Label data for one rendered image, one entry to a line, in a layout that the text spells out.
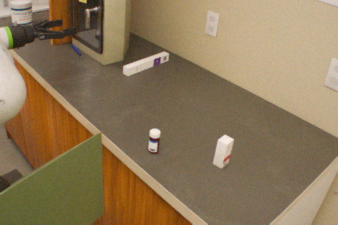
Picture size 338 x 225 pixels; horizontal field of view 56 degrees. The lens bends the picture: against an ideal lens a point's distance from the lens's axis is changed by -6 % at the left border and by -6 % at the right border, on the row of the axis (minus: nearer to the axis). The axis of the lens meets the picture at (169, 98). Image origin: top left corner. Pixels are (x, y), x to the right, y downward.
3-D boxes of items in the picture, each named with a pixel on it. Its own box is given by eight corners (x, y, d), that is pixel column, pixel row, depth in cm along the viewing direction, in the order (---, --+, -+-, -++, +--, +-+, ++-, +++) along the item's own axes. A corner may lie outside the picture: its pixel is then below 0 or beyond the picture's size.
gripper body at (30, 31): (25, 29, 124) (47, 25, 129) (18, 23, 129) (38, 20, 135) (27, 46, 127) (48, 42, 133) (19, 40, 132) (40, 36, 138)
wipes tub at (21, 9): (28, 20, 208) (26, -3, 201) (35, 25, 200) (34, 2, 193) (9, 23, 200) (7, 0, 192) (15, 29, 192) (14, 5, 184)
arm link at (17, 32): (6, 47, 130) (14, 54, 124) (3, 19, 124) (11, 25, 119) (20, 44, 134) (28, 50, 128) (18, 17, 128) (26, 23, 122)
